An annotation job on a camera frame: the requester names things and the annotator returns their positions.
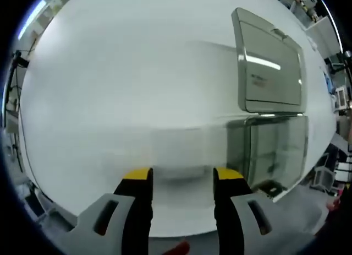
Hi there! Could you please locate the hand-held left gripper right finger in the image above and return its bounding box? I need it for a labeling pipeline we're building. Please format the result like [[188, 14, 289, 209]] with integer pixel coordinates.
[[213, 166, 279, 255]]

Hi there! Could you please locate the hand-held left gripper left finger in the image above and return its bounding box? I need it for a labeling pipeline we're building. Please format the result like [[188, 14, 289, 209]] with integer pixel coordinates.
[[68, 167, 154, 255]]

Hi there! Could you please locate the clear plastic guide fixture box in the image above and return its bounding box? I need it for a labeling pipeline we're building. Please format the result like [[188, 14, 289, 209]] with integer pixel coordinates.
[[227, 7, 311, 203]]

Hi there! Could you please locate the person's left hand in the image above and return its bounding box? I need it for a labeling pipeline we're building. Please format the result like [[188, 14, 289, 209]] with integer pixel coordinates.
[[162, 240, 191, 255]]

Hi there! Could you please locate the white office chair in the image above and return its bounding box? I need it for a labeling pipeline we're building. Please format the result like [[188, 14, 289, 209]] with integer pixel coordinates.
[[312, 152, 338, 190]]

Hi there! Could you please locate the white partition panel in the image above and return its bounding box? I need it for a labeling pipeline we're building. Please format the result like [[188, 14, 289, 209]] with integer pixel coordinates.
[[306, 16, 344, 58]]

